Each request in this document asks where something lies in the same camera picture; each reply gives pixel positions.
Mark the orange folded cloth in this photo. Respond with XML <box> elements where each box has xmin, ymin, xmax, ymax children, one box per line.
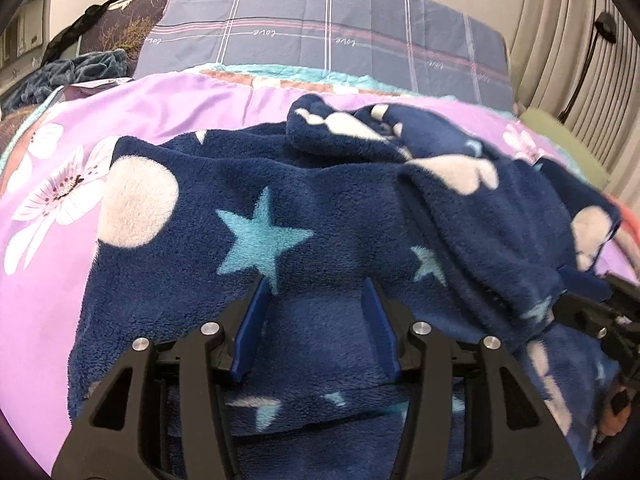
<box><xmin>611</xmin><ymin>199</ymin><xmax>640</xmax><ymax>263</ymax></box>

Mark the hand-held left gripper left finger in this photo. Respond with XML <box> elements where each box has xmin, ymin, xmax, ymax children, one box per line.
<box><xmin>51</xmin><ymin>276</ymin><xmax>273</xmax><ymax>480</ymax></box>

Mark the beige curtain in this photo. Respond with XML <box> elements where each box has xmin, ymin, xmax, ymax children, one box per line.
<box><xmin>510</xmin><ymin>0</ymin><xmax>640</xmax><ymax>201</ymax></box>

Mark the purple floral bedsheet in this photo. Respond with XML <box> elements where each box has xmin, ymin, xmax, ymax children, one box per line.
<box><xmin>0</xmin><ymin>72</ymin><xmax>640</xmax><ymax>476</ymax></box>

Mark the black cloth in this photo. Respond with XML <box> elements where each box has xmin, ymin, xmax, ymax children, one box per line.
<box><xmin>42</xmin><ymin>0</ymin><xmax>126</xmax><ymax>63</ymax></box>

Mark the teal fleece blanket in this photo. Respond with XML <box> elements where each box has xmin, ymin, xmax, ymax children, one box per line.
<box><xmin>2</xmin><ymin>49</ymin><xmax>131</xmax><ymax>113</ymax></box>

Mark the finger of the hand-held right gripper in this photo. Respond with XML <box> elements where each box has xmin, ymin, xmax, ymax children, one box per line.
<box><xmin>602</xmin><ymin>272</ymin><xmax>640</xmax><ymax>321</ymax></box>
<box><xmin>552</xmin><ymin>266</ymin><xmax>626</xmax><ymax>361</ymax></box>

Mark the green cushion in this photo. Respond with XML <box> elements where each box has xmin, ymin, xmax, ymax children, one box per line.
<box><xmin>520</xmin><ymin>107</ymin><xmax>611</xmax><ymax>193</ymax></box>

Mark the dark floral pillow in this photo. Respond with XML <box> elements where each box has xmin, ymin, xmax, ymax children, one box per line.
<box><xmin>80</xmin><ymin>0</ymin><xmax>173</xmax><ymax>56</ymax></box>

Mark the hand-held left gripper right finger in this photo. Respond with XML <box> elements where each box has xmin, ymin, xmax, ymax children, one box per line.
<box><xmin>362</xmin><ymin>276</ymin><xmax>583</xmax><ymax>480</ymax></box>

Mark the navy star-print fleece garment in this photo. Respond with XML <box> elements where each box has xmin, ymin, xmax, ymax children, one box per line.
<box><xmin>67</xmin><ymin>92</ymin><xmax>623</xmax><ymax>480</ymax></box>

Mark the grey plaid pillow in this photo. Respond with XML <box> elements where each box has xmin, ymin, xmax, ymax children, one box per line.
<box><xmin>132</xmin><ymin>0</ymin><xmax>516</xmax><ymax>113</ymax></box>

